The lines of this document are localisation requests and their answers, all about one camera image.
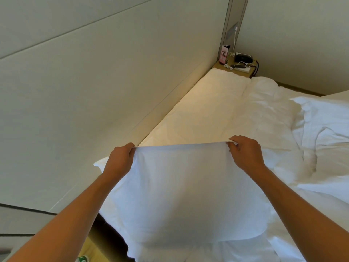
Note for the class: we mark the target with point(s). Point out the person's left forearm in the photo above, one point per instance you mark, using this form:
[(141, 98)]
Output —
[(68, 223)]

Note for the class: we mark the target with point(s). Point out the white duvet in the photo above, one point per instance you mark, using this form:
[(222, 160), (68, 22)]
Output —
[(212, 106), (267, 114)]

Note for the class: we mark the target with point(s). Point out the person's right hand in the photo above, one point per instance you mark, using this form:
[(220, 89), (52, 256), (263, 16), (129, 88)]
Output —
[(246, 155)]

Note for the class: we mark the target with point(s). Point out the grey wall panel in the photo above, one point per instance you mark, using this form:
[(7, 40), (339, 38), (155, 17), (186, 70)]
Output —
[(231, 13)]

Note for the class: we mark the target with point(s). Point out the wooden nightstand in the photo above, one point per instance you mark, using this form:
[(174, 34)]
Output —
[(216, 66), (94, 251)]

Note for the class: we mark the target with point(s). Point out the person's left hand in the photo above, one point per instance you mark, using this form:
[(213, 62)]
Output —
[(118, 163)]

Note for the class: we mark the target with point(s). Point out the pink box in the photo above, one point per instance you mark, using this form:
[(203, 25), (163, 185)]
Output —
[(224, 55)]

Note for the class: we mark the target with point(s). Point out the black remote control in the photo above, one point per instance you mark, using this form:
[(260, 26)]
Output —
[(237, 66)]

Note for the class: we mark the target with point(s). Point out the black telephone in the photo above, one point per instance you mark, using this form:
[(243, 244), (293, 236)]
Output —
[(242, 57)]

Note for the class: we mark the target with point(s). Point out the clear plastic water bottle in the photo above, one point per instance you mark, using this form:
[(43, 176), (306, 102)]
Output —
[(82, 259)]

